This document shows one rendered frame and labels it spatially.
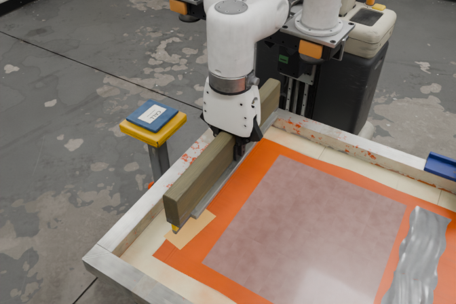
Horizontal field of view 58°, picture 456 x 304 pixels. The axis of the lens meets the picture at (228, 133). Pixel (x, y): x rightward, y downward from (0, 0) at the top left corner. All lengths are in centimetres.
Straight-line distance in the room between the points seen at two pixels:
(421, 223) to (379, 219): 8
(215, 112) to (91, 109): 211
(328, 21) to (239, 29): 52
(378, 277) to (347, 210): 15
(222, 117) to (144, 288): 32
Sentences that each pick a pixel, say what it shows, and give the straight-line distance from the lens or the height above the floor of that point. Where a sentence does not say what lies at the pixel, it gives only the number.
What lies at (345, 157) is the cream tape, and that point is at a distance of 102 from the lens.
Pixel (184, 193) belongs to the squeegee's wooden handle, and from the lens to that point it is 67.
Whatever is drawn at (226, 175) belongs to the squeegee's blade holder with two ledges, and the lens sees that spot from 78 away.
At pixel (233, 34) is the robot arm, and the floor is 136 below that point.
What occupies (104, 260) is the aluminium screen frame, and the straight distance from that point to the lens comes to 81.
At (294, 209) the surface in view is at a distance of 89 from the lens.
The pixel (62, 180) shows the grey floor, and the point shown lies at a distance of 239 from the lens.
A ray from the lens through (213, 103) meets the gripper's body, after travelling 72.
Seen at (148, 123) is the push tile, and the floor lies 97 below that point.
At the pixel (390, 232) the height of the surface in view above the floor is 96.
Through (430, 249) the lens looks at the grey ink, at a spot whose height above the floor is 96.
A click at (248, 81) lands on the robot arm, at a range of 67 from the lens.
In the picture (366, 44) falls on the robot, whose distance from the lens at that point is 171.
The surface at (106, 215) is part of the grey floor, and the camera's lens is 215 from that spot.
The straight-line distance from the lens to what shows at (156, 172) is 123.
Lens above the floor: 165
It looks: 42 degrees down
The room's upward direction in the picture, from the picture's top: straight up
